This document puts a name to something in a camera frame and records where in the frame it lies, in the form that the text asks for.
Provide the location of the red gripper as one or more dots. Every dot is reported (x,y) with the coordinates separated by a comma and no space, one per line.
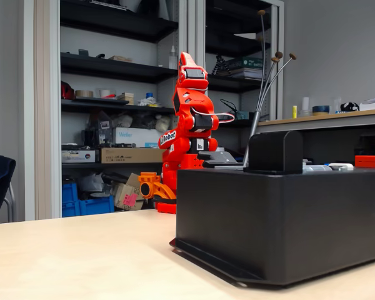
(195,74)

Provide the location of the red robot arm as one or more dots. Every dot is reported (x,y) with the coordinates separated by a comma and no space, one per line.
(182,147)

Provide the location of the white squeeze bottle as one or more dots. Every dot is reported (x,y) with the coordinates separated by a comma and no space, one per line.
(173,59)

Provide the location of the black flexible tripod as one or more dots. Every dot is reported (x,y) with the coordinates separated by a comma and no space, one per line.
(222,65)

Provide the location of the blue capped jar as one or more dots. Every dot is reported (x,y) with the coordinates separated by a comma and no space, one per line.
(149,95)

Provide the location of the grey metal shelf cabinet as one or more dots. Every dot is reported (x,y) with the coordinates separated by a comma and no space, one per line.
(112,67)
(231,47)

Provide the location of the white cloth bundle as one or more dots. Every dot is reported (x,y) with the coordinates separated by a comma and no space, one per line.
(150,102)

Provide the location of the green book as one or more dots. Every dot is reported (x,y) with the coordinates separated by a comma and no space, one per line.
(247,62)

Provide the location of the stack of books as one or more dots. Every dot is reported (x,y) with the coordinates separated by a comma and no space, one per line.
(247,73)

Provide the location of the white plastic bag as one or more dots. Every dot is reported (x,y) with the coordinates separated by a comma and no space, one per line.
(163,123)

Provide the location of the flat cardboard piece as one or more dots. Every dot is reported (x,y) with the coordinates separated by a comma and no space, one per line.
(120,58)

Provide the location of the small wooden box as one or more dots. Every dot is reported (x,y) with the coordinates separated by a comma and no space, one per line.
(125,98)

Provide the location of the green device box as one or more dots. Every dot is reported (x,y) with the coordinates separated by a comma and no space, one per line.
(242,115)

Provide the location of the white Weller box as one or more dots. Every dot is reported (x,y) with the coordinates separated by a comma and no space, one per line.
(137,136)

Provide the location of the metal stand cork knobs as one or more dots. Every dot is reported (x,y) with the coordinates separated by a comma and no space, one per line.
(252,134)

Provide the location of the dark small box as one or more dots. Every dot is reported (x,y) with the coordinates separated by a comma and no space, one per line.
(83,52)

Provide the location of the brown tape roll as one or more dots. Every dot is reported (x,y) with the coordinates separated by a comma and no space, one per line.
(84,93)

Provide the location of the long brown cardboard box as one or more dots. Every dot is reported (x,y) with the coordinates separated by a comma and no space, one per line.
(131,155)

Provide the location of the grey hinged door plate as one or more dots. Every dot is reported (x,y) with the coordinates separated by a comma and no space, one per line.
(229,167)

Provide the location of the orange table clamp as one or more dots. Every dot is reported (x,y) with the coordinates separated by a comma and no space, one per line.
(154,178)

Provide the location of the yellow glue stick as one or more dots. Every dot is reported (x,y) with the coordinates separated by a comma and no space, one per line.
(294,112)

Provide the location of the red helmet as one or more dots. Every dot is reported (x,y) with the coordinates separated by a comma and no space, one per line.
(67,91)

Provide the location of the white cylinder bottle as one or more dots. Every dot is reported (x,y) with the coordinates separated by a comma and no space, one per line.
(305,106)

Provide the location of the small plain cardboard box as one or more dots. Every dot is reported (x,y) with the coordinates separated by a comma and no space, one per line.
(133,180)

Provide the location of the blue tape roll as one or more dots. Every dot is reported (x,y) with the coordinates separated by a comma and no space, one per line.
(321,109)

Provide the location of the white printed flat box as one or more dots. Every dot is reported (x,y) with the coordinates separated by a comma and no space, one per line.
(76,156)

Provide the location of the cardboard box pink sticker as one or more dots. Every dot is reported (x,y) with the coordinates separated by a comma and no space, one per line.
(128,197)

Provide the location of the wooden top desk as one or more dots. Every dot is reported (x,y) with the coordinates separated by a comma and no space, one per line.
(331,123)

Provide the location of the metal door hinge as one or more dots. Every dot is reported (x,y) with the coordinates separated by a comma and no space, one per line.
(315,168)

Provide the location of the black white object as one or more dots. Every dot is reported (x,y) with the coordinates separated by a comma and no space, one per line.
(349,107)

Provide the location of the wide blue plastic crate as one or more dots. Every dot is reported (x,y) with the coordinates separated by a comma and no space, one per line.
(93,207)

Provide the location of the small blue plastic crate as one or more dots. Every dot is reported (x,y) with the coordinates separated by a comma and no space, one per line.
(69,192)

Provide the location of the black task board box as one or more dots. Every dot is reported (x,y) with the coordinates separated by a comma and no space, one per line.
(268,225)

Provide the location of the red display stick module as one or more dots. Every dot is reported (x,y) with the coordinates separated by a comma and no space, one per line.
(368,161)

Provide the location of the grey chair frame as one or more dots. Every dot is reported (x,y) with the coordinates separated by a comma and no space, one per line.
(12,203)

